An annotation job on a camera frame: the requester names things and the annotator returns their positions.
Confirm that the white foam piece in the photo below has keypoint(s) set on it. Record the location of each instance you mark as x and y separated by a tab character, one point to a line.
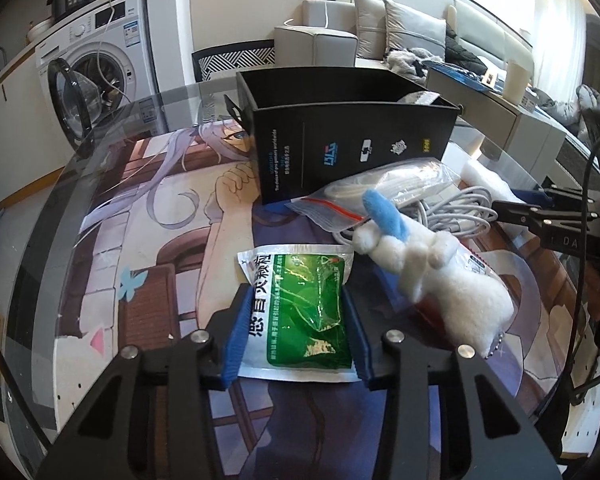
485	180

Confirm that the small white stand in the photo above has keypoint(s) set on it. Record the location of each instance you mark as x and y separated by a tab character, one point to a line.
490	78

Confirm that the green medicine packet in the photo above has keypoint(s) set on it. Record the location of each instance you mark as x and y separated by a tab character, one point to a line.
300	310

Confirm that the black jacket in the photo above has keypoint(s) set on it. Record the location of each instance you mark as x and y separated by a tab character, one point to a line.
467	52

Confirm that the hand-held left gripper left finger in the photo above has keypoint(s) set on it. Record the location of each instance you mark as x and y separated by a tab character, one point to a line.
234	342

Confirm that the white washing machine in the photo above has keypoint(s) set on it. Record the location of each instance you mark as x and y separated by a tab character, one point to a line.
125	25

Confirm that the grey furry cloth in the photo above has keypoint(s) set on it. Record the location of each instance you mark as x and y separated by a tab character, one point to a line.
405	60

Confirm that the white plush toy blue ear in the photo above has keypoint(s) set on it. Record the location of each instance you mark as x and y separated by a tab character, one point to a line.
460	295

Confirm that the grey sofa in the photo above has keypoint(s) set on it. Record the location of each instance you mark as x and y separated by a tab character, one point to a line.
315	45

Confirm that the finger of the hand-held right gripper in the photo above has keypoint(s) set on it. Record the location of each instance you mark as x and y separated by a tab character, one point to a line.
527	195
517	215

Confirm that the black cardboard box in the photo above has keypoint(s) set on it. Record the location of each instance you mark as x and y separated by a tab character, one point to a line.
340	145

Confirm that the grey pillow with stripe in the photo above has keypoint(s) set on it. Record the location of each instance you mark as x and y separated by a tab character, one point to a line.
412	30

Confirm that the grey puffer jacket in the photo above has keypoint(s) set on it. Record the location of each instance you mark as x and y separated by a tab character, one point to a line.
560	105

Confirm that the small white box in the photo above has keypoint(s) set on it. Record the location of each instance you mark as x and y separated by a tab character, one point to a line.
529	99

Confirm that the blue mat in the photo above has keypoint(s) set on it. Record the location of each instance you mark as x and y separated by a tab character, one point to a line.
460	76

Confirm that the white kitchen counter cabinet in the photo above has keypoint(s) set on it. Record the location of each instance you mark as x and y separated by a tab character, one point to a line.
10	125

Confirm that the white bowl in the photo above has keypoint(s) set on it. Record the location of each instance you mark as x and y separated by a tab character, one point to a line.
40	30

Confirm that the beige side cabinet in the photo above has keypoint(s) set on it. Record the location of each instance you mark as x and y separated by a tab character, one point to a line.
520	130

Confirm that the person's right hand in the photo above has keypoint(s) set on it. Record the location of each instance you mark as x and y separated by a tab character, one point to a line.
597	292

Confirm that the printed anime desk mat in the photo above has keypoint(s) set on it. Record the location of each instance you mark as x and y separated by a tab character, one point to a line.
155	240

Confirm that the white paper roll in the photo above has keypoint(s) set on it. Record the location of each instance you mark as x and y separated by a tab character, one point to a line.
515	82

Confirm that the white curtain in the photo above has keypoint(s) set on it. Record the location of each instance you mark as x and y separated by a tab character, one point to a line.
560	10

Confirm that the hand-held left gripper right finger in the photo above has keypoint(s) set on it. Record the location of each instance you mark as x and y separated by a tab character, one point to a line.
358	342

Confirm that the black white patterned chair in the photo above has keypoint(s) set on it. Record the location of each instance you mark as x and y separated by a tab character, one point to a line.
230	60

